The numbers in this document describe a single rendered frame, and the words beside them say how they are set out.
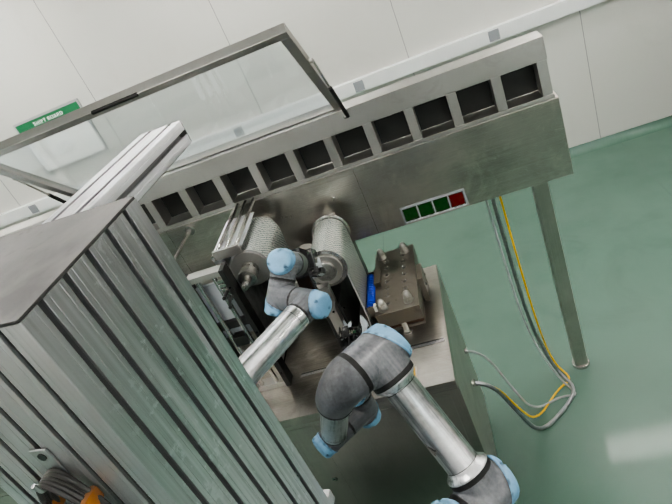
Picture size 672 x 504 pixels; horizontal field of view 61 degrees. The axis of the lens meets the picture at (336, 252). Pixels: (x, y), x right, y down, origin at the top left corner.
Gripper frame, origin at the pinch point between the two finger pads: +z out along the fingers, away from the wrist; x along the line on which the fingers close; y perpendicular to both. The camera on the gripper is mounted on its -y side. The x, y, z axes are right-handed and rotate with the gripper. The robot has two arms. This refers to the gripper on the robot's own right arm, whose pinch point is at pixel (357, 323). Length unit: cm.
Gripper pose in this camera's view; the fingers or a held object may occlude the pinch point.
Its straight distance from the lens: 193.7
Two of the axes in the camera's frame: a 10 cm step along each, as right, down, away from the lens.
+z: 0.6, -5.4, 8.4
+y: -3.7, -7.9, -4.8
